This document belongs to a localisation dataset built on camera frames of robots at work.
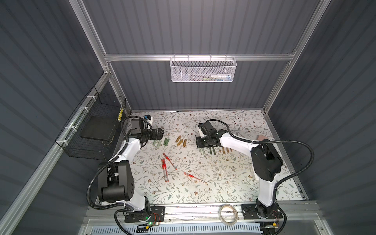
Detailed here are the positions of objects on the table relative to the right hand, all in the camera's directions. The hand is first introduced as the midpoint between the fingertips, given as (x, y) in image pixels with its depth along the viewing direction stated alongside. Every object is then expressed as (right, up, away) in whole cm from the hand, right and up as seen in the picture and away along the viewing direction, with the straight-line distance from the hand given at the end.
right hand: (198, 142), depth 93 cm
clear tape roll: (+18, -32, -19) cm, 42 cm away
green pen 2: (+11, -6, +4) cm, 13 cm away
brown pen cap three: (-13, -1, +9) cm, 15 cm away
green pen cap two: (-30, -1, +9) cm, 32 cm away
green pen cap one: (-22, 0, +9) cm, 24 cm away
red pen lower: (-2, -20, -7) cm, 21 cm away
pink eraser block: (+46, +2, +10) cm, 47 cm away
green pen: (+3, -6, +4) cm, 8 cm away
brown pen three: (+17, -6, +4) cm, 18 cm away
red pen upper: (-18, -12, 0) cm, 22 cm away
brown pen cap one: (-9, -1, +9) cm, 13 cm away
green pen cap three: (-27, -2, +9) cm, 28 cm away
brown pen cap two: (-14, +2, +10) cm, 17 cm away
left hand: (-25, +7, -2) cm, 26 cm away
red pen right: (-20, -15, -2) cm, 25 cm away
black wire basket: (-54, +8, -21) cm, 59 cm away
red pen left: (-22, -12, -1) cm, 25 cm away
